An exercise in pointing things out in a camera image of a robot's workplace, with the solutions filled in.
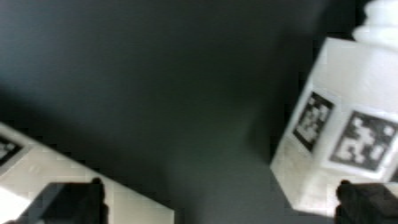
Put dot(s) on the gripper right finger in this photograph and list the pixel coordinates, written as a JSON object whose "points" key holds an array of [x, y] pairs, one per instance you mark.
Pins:
{"points": [[366, 203]]}

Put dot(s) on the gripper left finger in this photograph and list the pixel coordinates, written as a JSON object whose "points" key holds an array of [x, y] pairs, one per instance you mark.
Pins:
{"points": [[75, 203]]}

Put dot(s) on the white square tabletop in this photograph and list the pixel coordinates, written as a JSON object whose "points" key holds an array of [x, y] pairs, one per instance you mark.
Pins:
{"points": [[34, 166]]}

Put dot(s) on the white table leg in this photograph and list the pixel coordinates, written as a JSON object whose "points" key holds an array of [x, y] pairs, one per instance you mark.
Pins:
{"points": [[338, 146]]}

